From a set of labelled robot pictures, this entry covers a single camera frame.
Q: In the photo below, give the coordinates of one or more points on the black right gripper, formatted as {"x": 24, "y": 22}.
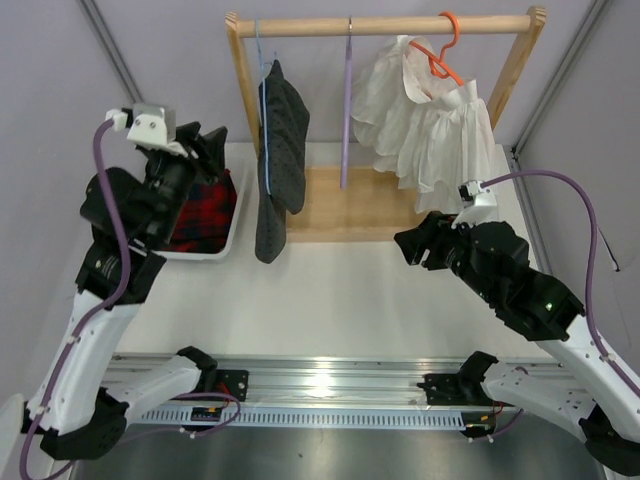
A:
{"x": 433, "y": 233}

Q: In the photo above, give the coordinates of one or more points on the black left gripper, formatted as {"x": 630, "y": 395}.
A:
{"x": 210, "y": 147}

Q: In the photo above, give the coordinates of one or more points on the grey dotted skirt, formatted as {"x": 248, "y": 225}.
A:
{"x": 288, "y": 119}

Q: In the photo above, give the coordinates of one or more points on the light blue wire hanger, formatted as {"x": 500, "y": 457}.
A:
{"x": 265, "y": 69}

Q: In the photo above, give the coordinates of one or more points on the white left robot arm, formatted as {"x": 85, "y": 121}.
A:
{"x": 74, "y": 416}

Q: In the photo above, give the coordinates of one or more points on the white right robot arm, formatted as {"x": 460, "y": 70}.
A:
{"x": 492, "y": 260}

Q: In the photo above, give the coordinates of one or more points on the red plaid skirt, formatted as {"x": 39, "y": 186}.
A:
{"x": 204, "y": 223}

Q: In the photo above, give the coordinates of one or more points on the white ruffled skirt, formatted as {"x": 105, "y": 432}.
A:
{"x": 433, "y": 133}

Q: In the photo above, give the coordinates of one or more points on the purple plastic hanger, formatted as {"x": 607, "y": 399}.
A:
{"x": 346, "y": 109}

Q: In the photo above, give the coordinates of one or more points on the orange plastic hanger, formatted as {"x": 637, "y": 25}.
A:
{"x": 437, "y": 64}

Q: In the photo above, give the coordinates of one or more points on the white plastic basket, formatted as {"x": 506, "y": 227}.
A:
{"x": 239, "y": 173}

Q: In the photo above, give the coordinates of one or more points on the wooden clothes rack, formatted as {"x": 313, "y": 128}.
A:
{"x": 373, "y": 208}

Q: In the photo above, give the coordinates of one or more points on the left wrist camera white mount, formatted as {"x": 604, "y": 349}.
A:
{"x": 150, "y": 126}

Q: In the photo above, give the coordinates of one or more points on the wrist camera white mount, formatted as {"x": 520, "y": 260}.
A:
{"x": 480, "y": 205}
{"x": 150, "y": 126}

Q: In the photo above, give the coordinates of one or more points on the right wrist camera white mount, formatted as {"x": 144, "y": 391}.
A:
{"x": 480, "y": 205}

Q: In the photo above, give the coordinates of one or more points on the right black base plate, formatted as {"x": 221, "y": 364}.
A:
{"x": 443, "y": 389}

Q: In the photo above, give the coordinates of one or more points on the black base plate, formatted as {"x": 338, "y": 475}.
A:
{"x": 233, "y": 382}
{"x": 443, "y": 389}

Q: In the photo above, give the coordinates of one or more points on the left aluminium frame post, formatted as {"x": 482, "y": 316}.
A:
{"x": 114, "y": 56}

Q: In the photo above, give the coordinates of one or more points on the aluminium frame post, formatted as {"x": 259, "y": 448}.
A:
{"x": 114, "y": 56}
{"x": 591, "y": 20}

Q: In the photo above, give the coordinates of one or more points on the aluminium mounting rail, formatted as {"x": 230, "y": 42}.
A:
{"x": 335, "y": 382}

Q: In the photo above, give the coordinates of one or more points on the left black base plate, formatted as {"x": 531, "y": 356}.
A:
{"x": 233, "y": 382}

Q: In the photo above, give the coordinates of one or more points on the perforated metal cable tray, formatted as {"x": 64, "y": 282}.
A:
{"x": 412, "y": 419}

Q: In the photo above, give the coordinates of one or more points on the right aluminium frame post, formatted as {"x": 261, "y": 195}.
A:
{"x": 591, "y": 20}

